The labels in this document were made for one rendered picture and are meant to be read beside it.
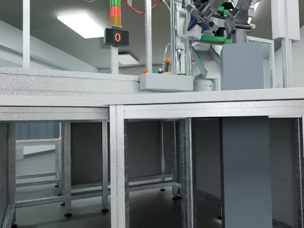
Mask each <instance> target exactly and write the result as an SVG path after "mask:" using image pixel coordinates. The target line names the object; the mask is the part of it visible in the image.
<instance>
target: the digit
mask: <svg viewBox="0 0 304 228"><path fill-rule="evenodd" d="M113 42H116V43H122V31H117V30H113Z"/></svg>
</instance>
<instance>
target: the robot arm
mask: <svg viewBox="0 0 304 228"><path fill-rule="evenodd" d="M224 1H226V2H228V0H209V1H208V2H205V3H204V4H202V3H201V0H196V1H195V2H194V6H195V7H194V6H193V5H192V4H188V5H187V6H186V9H187V11H188V12H189V14H190V15H191V17H190V22H189V25H188V28H187V31H189V30H190V29H191V28H192V27H193V26H194V25H195V24H196V23H197V22H198V20H197V19H198V18H200V19H202V20H203V21H204V22H203V21H202V23H201V26H200V27H201V28H202V31H201V32H203V31H206V30H208V29H209V30H210V27H212V30H213V31H215V32H216V31H217V30H218V28H219V26H218V25H217V24H216V23H215V22H214V21H213V20H212V19H210V18H211V17H212V16H213V15H214V13H215V14H217V10H218V8H219V7H220V6H221V5H222V3H223V2H224ZM251 3H252V0H238V2H237V5H236V7H235V8H234V9H230V10H229V11H228V14H227V16H226V18H225V21H224V27H225V30H226V33H227V34H232V43H247V34H248V33H250V32H252V25H250V24H249V23H248V20H249V16H248V10H249V7H250V5H251Z"/></svg>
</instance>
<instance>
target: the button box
mask: <svg viewBox="0 0 304 228"><path fill-rule="evenodd" d="M139 87H140V91H162V92H188V91H193V76H185V75H172V74H157V73H148V72H147V73H145V74H143V75H140V76H139Z"/></svg>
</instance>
